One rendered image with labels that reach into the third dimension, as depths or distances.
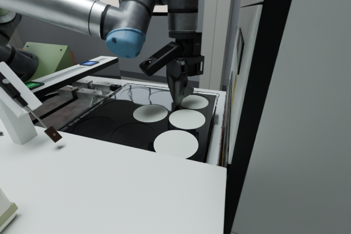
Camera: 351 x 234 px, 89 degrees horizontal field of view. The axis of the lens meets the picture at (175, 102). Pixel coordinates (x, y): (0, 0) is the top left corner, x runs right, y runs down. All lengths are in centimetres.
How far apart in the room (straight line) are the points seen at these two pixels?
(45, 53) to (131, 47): 68
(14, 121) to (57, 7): 22
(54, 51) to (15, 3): 52
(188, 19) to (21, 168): 41
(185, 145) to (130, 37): 26
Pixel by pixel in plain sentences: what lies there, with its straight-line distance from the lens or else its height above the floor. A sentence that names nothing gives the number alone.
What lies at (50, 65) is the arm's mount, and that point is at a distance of 96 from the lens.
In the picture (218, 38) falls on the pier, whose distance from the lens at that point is 244.
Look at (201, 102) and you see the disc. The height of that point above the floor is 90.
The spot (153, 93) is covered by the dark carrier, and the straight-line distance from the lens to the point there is 64.
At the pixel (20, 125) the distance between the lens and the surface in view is 39.
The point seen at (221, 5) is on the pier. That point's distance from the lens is 242.
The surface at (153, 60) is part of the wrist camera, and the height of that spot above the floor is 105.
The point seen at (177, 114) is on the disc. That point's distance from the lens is 51.
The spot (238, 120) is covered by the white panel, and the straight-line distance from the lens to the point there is 23.
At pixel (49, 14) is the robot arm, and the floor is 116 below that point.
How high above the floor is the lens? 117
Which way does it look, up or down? 28 degrees down
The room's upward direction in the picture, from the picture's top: straight up
